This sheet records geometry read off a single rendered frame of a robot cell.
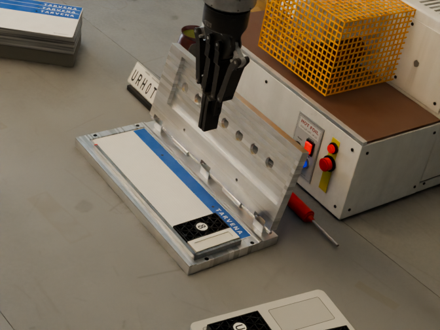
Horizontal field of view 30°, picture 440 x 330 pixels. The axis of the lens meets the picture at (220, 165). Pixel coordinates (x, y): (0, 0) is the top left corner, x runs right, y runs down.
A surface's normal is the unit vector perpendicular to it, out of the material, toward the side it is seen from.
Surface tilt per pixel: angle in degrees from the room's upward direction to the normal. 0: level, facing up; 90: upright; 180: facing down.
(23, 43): 90
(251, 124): 79
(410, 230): 0
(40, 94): 0
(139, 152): 0
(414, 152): 90
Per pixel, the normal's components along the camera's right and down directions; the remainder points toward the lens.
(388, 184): 0.57, 0.55
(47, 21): 0.16, -0.81
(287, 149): -0.76, 0.06
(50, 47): -0.01, 0.57
